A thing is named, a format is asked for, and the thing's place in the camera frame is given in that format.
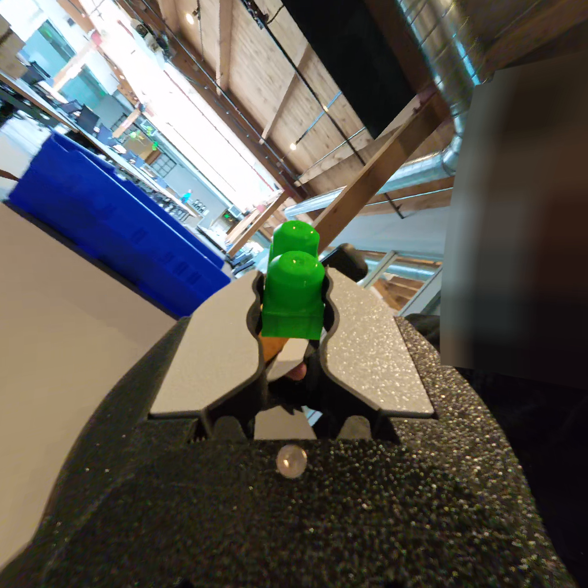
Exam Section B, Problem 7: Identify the blue plastic storage bin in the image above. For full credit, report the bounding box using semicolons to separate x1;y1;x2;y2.
8;131;232;319

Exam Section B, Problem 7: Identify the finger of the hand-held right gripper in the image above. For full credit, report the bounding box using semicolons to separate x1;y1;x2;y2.
266;339;309;383

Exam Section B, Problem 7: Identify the green two-stud mega block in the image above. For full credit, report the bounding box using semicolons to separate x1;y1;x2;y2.
261;220;328;341

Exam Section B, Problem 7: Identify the row of blue office chairs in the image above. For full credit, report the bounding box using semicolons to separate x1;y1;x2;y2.
57;99;154;168

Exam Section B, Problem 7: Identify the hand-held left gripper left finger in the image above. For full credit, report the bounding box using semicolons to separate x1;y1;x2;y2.
148;270;269;421

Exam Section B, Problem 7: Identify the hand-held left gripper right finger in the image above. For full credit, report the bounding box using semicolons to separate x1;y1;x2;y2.
319;266;437;420

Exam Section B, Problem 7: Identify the silver ventilation duct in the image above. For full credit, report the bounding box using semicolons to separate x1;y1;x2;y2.
284;0;483;220

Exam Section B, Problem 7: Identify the metal stair railing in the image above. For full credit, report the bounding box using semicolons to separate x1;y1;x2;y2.
362;250;443;318

